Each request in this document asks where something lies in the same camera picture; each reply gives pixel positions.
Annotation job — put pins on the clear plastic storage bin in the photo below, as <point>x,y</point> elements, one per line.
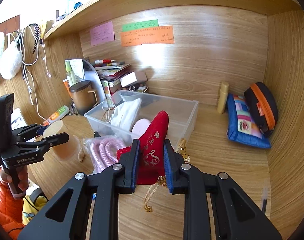
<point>182,117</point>

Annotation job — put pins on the red velvet pouch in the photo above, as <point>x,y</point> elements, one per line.
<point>151,157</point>

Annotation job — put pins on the brown ceramic mug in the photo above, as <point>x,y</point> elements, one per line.
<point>84,96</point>

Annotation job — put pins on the clear pen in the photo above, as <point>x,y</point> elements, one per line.
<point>264,199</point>

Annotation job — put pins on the white cardboard box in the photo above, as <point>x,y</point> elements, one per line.
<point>133,78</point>

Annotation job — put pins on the white fluffy item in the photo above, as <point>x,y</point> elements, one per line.
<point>10,59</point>

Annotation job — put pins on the black orange zip case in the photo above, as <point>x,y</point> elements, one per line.
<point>262,107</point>

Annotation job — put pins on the green lotion bottle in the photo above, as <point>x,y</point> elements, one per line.
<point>70,74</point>

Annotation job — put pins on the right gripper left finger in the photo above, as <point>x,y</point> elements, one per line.
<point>87,197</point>

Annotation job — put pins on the orange sticky note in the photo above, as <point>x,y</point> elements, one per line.
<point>158,35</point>

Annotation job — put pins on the green sticky note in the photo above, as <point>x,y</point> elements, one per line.
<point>140,25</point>

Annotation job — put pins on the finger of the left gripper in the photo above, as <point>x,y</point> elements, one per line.
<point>54,140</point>
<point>40,129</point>

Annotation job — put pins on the pink sticky note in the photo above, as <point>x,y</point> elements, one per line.
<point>102,33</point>

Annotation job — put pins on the stack of books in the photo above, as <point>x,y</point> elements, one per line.
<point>112,72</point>

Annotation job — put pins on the pink round jar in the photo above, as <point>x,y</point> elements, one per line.
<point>140,127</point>

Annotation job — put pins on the orange jacket sleeve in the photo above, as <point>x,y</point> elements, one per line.
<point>11,212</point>

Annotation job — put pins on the yellow tube bottle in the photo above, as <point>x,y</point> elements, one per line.
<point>223,93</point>

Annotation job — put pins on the green orange tube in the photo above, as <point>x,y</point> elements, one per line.
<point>57,115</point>

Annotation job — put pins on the fruit pattern box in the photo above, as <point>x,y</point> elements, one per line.
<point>106,88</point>

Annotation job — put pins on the blue patchwork pouch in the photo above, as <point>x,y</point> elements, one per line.
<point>241,126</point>

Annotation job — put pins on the white drawstring bag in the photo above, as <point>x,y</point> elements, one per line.
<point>124,115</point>

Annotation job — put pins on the dark green spray bottle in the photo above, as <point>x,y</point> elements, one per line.
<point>96,135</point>

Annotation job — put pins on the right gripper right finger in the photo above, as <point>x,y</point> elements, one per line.
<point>235,215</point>

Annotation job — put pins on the orange sunscreen tube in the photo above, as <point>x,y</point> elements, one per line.
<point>67,86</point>

